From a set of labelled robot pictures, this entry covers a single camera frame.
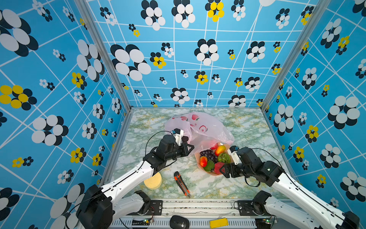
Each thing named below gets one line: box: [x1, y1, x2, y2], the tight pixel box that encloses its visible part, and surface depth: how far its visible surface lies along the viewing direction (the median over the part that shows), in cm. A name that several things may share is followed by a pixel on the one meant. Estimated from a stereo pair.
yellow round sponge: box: [143, 171, 163, 190], surface depth 81 cm
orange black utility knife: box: [173, 171, 192, 198], surface depth 82 cm
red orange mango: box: [199, 156, 208, 168], surface depth 85 cm
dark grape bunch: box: [199, 149, 218, 164], surface depth 90 cm
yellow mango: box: [214, 145, 226, 157], surface depth 91 cm
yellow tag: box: [209, 218, 229, 229], surface depth 71 cm
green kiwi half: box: [217, 152, 231, 164], surface depth 86 cm
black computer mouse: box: [169, 215, 190, 229], surface depth 69 cm
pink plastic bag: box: [164, 112, 235, 157], surface depth 92 cm
